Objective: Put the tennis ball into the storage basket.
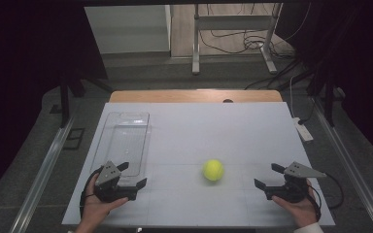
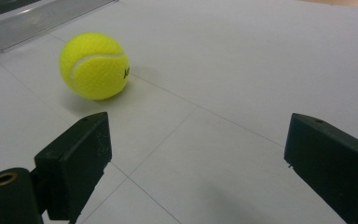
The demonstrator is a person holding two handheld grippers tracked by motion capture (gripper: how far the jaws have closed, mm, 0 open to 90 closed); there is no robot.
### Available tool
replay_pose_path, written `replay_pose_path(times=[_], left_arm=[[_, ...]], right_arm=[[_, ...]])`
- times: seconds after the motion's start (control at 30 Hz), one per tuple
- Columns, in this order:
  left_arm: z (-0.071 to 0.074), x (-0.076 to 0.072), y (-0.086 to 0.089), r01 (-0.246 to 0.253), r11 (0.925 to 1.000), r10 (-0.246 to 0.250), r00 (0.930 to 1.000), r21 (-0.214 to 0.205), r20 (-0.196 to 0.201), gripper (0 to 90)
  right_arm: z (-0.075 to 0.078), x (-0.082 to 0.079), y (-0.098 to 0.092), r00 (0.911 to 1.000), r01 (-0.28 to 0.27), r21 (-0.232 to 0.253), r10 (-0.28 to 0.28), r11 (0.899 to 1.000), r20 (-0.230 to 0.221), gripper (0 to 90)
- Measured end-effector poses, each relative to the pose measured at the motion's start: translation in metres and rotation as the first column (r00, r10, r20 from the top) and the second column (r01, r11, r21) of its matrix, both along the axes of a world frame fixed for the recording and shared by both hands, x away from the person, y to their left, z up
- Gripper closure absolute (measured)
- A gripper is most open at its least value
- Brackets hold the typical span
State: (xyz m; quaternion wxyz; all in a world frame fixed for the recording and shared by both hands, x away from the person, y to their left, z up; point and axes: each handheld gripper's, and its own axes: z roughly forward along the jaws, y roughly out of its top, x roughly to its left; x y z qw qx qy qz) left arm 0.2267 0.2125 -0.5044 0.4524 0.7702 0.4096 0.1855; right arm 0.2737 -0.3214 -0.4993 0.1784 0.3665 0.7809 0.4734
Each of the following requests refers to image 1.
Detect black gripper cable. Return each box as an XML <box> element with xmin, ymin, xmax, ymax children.
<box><xmin>79</xmin><ymin>168</ymin><xmax>104</xmax><ymax>218</ymax></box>
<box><xmin>310</xmin><ymin>173</ymin><xmax>345</xmax><ymax>221</ymax></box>

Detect grey metal desk frame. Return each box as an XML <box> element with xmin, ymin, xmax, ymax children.
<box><xmin>191</xmin><ymin>3</ymin><xmax>284</xmax><ymax>76</ymax></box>

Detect white power cable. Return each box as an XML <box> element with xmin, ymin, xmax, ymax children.
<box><xmin>288</xmin><ymin>75</ymin><xmax>299</xmax><ymax>119</ymax></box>

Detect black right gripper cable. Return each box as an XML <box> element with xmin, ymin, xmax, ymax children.
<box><xmin>310</xmin><ymin>173</ymin><xmax>345</xmax><ymax>221</ymax></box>

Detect black plug with cable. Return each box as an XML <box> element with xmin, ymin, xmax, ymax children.
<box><xmin>297</xmin><ymin>96</ymin><xmax>317</xmax><ymax>126</ymax></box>

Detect person's right hand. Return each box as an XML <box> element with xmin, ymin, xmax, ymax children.
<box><xmin>270</xmin><ymin>179</ymin><xmax>321</xmax><ymax>229</ymax></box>

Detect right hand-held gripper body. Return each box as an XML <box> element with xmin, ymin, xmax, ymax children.
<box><xmin>264</xmin><ymin>161</ymin><xmax>327</xmax><ymax>205</ymax></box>

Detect wooden table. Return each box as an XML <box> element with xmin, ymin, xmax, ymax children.
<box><xmin>109</xmin><ymin>89</ymin><xmax>284</xmax><ymax>104</ymax></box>

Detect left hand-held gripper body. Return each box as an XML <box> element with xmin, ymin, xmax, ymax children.
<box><xmin>92</xmin><ymin>160</ymin><xmax>139</xmax><ymax>204</ymax></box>

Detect white cabinet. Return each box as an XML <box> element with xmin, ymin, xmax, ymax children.
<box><xmin>85</xmin><ymin>4</ymin><xmax>173</xmax><ymax>54</ymax></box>

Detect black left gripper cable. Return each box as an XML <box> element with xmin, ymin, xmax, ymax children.
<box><xmin>79</xmin><ymin>168</ymin><xmax>104</xmax><ymax>218</ymax></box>

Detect aluminium rail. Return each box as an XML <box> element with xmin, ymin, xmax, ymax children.
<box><xmin>311</xmin><ymin>96</ymin><xmax>373</xmax><ymax>233</ymax></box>
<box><xmin>9</xmin><ymin>116</ymin><xmax>76</xmax><ymax>233</ymax></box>

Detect black floor cables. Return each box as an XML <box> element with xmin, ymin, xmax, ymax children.
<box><xmin>198</xmin><ymin>3</ymin><xmax>307</xmax><ymax>61</ymax></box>

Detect black flat frame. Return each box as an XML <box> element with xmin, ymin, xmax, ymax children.
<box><xmin>62</xmin><ymin>127</ymin><xmax>86</xmax><ymax>150</ymax></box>

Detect white power strip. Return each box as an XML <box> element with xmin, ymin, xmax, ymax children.
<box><xmin>292</xmin><ymin>116</ymin><xmax>315</xmax><ymax>143</ymax></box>

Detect white board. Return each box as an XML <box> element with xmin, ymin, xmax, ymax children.
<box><xmin>61</xmin><ymin>101</ymin><xmax>336</xmax><ymax>227</ymax></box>

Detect clear plastic tray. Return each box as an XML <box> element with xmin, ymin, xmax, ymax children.
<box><xmin>90</xmin><ymin>111</ymin><xmax>153</xmax><ymax>187</ymax></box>

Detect black metal stand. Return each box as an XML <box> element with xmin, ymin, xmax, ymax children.
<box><xmin>50</xmin><ymin>72</ymin><xmax>115</xmax><ymax>129</ymax></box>
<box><xmin>306</xmin><ymin>76</ymin><xmax>338</xmax><ymax>128</ymax></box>

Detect person's left hand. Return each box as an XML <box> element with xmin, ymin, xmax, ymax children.
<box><xmin>78</xmin><ymin>174</ymin><xmax>129</xmax><ymax>231</ymax></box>

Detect yellow tennis ball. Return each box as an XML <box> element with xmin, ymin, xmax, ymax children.
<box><xmin>202</xmin><ymin>158</ymin><xmax>225</xmax><ymax>183</ymax></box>

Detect dark curtain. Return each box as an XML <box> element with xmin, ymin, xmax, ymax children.
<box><xmin>274</xmin><ymin>0</ymin><xmax>373</xmax><ymax>169</ymax></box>
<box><xmin>0</xmin><ymin>0</ymin><xmax>109</xmax><ymax>208</ymax></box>

